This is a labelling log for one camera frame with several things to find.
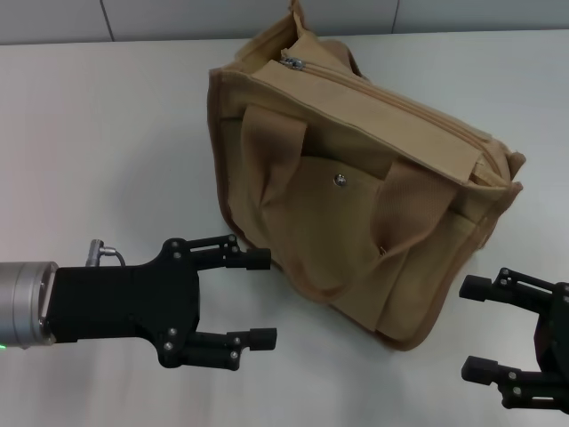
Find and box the left wrist cable with metal connector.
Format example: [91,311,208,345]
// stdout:
[88,238,131,270]

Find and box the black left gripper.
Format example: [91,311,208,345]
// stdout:
[42,234,273,370]

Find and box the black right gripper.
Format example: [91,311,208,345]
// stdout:
[460,267,569,410]

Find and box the khaki fabric food bag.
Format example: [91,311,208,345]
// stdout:
[207,0,527,354]

